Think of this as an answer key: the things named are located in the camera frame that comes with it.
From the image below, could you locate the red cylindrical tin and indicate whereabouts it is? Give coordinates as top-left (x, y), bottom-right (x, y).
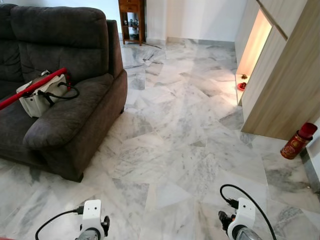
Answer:
top-left (280, 122), bottom-right (319, 161)

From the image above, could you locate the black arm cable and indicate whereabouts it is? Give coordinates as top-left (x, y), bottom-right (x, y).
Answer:
top-left (220, 184), bottom-right (278, 240)
top-left (35, 205), bottom-right (85, 240)

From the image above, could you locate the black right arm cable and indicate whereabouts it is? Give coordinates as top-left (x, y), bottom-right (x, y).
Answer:
top-left (220, 184), bottom-right (278, 240)

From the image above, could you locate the dark grey fabric sofa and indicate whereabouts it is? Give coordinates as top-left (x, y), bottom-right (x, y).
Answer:
top-left (0, 4), bottom-right (128, 183)

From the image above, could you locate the small dark wooden side table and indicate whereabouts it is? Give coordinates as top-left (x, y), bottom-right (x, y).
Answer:
top-left (118, 0), bottom-right (147, 46)

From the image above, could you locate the light wood wall cabinet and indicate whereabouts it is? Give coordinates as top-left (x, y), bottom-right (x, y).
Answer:
top-left (234, 0), bottom-right (320, 141)

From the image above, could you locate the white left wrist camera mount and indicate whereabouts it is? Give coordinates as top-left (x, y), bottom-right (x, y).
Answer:
top-left (80, 199), bottom-right (103, 239)

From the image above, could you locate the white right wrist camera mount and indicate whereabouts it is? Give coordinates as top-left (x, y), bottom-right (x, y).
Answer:
top-left (227, 197), bottom-right (256, 240)

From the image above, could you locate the red pole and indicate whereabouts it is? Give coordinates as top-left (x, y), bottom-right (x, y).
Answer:
top-left (0, 67), bottom-right (69, 111)

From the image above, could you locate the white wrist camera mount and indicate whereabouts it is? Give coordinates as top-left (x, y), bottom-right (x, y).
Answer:
top-left (80, 199), bottom-right (103, 239)
top-left (227, 197), bottom-right (256, 240)

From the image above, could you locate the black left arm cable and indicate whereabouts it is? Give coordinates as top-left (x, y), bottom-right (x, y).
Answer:
top-left (35, 205), bottom-right (85, 240)

